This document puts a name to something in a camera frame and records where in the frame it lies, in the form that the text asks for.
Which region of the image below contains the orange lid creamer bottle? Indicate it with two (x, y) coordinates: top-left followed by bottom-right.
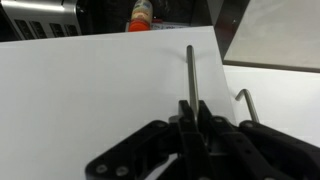
(128, 0), (153, 32)

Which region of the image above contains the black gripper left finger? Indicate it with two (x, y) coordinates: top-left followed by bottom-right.
(85, 100), (214, 180)

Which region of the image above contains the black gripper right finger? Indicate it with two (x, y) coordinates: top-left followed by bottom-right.
(198, 101), (320, 180)

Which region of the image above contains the white cabinet door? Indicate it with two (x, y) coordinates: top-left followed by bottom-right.
(0, 26), (235, 180)
(224, 66), (320, 146)

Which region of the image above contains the silver four-slot toaster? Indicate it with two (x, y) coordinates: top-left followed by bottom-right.
(1, 0), (82, 40)

